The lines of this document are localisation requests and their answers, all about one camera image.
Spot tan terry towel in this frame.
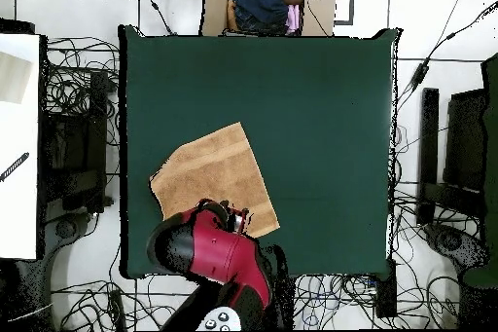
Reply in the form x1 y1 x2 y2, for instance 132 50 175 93
149 121 281 240

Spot dark green table cloth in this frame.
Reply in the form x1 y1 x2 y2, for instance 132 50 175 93
118 24 402 280

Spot black power strip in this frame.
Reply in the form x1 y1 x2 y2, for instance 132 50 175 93
108 288 126 331
374 259 398 318

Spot grey office chair base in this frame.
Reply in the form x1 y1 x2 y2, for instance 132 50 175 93
422 221 490 275
11 210 100 331

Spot black equipment stand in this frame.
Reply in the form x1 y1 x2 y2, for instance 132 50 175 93
40 69 110 214

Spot black upright bar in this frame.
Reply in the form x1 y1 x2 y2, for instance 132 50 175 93
416 87 440 226

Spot orange garment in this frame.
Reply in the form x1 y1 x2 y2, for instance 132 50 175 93
226 0 239 32

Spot pink garment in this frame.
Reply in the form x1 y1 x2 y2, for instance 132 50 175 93
285 3 302 35

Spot brown cardboard box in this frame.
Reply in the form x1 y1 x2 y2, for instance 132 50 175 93
199 0 338 38

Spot dark blue jeans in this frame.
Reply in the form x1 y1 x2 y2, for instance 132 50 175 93
231 0 291 35

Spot white table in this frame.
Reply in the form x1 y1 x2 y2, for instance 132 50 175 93
0 33 41 261

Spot beige paper box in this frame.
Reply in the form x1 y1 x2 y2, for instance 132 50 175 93
0 50 33 105

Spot tangled black cables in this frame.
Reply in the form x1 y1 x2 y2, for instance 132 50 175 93
293 273 460 329
44 35 122 146
52 277 196 331

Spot black cable with power brick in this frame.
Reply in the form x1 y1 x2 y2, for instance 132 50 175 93
394 0 498 115

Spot black cable with inline switch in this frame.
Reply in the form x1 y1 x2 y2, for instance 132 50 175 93
133 0 177 36

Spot black striped strap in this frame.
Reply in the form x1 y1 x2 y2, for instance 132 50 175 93
0 151 31 183

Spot black angle frame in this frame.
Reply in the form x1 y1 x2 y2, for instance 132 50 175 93
333 0 356 26

